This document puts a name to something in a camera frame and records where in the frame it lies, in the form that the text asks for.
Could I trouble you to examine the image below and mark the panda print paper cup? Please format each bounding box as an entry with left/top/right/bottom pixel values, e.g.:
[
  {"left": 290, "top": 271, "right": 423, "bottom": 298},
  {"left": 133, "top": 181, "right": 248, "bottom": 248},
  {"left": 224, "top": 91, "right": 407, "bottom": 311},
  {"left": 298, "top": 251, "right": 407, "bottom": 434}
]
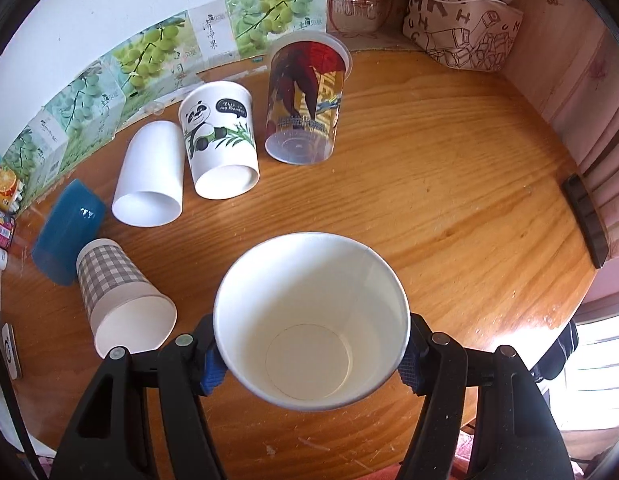
[{"left": 178, "top": 81, "right": 260, "bottom": 200}]

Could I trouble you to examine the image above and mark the lettered canvas pouch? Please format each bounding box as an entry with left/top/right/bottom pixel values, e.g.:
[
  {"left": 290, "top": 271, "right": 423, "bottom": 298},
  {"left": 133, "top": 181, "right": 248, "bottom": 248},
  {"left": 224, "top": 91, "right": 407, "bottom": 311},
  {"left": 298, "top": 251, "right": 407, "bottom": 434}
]
[{"left": 402, "top": 0, "right": 524, "bottom": 73}]

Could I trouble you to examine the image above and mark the clear glass bowl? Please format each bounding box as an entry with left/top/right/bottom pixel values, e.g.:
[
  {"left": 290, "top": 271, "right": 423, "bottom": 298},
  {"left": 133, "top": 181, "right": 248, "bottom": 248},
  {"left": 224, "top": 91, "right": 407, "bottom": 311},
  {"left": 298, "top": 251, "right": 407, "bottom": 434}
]
[{"left": 327, "top": 0, "right": 390, "bottom": 36}]

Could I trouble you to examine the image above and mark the blue plastic cup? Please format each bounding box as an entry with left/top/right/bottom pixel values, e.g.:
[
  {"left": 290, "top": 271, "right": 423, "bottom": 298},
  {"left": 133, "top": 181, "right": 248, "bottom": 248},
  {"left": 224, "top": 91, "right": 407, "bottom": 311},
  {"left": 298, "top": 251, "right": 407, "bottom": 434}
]
[{"left": 31, "top": 179, "right": 108, "bottom": 287}]

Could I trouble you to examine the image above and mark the wooden table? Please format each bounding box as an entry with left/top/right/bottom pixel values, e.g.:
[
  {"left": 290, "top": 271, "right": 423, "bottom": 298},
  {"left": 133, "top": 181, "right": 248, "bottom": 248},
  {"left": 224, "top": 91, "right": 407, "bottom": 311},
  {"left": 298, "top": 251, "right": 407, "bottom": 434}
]
[{"left": 0, "top": 47, "right": 597, "bottom": 480}]

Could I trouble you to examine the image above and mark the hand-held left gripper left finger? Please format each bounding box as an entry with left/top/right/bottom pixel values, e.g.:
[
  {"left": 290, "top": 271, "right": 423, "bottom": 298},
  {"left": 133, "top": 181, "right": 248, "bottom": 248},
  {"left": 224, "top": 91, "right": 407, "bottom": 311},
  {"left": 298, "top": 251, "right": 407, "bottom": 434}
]
[{"left": 49, "top": 313, "right": 228, "bottom": 480}]

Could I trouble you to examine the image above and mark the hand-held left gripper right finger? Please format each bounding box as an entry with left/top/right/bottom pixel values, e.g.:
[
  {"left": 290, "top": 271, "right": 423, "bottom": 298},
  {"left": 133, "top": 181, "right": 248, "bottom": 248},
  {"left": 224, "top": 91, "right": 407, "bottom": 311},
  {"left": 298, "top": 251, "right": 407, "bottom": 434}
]
[{"left": 397, "top": 312, "right": 576, "bottom": 480}]

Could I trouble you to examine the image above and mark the orange print packet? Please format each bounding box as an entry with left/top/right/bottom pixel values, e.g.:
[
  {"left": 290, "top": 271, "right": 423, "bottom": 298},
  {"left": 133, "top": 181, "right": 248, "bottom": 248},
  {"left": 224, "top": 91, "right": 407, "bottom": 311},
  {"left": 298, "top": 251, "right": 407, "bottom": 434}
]
[{"left": 0, "top": 151, "right": 24, "bottom": 213}]

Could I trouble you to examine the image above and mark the grey checked paper cup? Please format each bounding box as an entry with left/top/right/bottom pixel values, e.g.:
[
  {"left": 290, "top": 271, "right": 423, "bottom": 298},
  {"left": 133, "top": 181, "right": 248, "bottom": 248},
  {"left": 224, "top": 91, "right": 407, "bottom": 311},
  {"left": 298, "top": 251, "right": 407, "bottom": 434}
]
[{"left": 76, "top": 238, "right": 178, "bottom": 359}]

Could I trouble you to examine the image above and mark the dark wooden block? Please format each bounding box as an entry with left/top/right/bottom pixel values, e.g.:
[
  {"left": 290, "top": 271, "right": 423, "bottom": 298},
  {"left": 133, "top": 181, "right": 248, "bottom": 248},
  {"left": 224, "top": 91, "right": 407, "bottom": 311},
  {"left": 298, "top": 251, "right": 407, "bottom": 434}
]
[{"left": 562, "top": 174, "right": 610, "bottom": 269}]

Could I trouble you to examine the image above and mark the clear printed plastic cup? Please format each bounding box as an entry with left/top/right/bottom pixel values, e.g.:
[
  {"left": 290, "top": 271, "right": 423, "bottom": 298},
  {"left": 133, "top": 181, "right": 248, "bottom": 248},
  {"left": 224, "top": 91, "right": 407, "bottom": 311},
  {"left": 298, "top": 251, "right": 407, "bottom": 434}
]
[{"left": 265, "top": 33, "right": 353, "bottom": 166}]

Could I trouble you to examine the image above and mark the pink packet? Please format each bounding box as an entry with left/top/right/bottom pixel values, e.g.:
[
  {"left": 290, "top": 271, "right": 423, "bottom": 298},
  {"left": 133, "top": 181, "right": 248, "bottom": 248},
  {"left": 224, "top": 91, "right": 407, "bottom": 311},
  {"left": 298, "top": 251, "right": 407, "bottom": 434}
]
[{"left": 0, "top": 206, "right": 17, "bottom": 250}]

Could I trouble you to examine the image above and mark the plain white paper cup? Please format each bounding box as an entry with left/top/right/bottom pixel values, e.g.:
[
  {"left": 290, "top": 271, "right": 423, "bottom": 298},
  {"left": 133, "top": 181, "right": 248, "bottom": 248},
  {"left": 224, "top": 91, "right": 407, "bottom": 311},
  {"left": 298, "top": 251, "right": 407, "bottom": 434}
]
[{"left": 112, "top": 120, "right": 185, "bottom": 228}]

